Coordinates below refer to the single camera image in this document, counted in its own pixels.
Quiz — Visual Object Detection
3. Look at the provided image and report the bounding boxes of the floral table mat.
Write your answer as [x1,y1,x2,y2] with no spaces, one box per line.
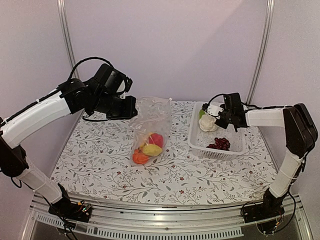
[51,101,277,205]

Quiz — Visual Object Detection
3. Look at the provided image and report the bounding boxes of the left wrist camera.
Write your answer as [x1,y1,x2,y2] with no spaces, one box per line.
[119,77,133,99]

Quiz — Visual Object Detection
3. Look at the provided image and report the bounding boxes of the dark red toy grapes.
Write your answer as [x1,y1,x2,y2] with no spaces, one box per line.
[207,137,231,151]

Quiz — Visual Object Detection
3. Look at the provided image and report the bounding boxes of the front aluminium rail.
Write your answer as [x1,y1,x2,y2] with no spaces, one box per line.
[21,194,315,240]

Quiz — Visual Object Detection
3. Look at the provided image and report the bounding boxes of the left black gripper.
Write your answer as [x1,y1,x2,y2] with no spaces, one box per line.
[92,91,138,120]

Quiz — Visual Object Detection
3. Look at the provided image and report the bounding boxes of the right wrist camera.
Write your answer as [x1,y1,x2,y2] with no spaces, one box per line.
[202,103,224,118]

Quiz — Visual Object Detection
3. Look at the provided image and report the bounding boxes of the red toy bell pepper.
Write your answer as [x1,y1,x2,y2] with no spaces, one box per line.
[148,133,164,148]

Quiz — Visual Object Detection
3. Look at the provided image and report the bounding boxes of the clear zip top bag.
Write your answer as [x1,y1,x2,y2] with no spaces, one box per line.
[130,96,172,163]

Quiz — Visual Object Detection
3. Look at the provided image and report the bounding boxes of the aluminium frame post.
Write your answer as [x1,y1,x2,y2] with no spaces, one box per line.
[246,0,275,104]
[56,0,76,69]

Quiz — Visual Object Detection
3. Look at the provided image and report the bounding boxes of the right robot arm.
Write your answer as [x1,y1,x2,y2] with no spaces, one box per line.
[204,92,318,218]

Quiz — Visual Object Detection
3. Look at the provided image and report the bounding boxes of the orange toy pumpkin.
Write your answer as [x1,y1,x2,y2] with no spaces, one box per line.
[132,148,149,165]

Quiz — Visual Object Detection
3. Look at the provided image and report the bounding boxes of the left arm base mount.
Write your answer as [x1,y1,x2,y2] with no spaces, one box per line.
[48,183,93,223]

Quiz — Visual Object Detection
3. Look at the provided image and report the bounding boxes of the right aluminium frame post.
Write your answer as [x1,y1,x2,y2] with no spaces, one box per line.
[246,0,275,104]

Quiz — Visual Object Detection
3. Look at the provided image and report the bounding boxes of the white plastic basket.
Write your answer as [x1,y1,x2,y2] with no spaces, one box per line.
[187,101,246,161]

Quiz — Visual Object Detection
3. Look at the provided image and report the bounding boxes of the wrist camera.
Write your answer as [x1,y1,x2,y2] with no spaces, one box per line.
[202,103,224,118]
[119,77,133,99]

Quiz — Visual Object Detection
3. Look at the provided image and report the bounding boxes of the white toy cauliflower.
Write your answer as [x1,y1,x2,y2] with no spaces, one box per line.
[198,109,218,132]

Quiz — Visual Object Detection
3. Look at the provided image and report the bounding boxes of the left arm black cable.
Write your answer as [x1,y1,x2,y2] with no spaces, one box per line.
[68,56,112,81]

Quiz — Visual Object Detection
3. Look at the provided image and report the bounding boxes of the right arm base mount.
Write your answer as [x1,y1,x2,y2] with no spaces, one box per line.
[240,195,285,235]

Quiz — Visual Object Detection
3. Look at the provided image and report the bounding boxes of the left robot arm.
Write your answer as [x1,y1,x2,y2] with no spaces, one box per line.
[0,63,138,217]

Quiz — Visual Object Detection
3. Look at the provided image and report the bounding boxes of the left aluminium frame post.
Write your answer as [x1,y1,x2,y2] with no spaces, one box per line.
[56,0,76,69]

